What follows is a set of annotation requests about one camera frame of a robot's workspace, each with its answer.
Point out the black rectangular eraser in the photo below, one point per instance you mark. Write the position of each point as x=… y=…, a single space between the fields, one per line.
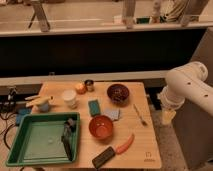
x=103 y=157

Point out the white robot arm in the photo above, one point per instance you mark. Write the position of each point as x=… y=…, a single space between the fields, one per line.
x=185 y=82

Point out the dark purple bowl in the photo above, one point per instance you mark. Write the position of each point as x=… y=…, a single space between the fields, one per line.
x=118 y=93

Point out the red bowl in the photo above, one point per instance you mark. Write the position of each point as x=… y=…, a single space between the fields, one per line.
x=101 y=127

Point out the small metal can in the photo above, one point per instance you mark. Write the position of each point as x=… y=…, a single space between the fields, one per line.
x=89 y=85

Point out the teal sponge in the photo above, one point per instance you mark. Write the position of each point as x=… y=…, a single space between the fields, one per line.
x=94 y=108

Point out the orange fruit toy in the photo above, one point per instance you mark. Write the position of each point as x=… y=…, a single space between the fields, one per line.
x=80 y=88

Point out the grey blue cloth square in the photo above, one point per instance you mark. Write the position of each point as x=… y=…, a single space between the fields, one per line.
x=113 y=114

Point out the metal fork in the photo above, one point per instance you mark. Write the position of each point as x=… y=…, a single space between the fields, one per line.
x=143 y=122

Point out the white paper cup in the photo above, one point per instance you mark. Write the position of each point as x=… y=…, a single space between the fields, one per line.
x=69 y=97

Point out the black object in tray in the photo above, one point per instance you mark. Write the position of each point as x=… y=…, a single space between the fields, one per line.
x=69 y=128

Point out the orange carrot toy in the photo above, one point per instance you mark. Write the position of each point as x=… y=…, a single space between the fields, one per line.
x=121 y=149

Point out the blue cup with banana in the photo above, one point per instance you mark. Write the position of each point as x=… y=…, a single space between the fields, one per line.
x=41 y=104

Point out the green plastic tray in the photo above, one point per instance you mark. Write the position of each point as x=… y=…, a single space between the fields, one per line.
x=38 y=140

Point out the blue box on left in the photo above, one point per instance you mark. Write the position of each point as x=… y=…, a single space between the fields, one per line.
x=21 y=113

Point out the wooden spatula handle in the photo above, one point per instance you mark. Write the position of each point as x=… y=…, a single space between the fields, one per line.
x=32 y=97

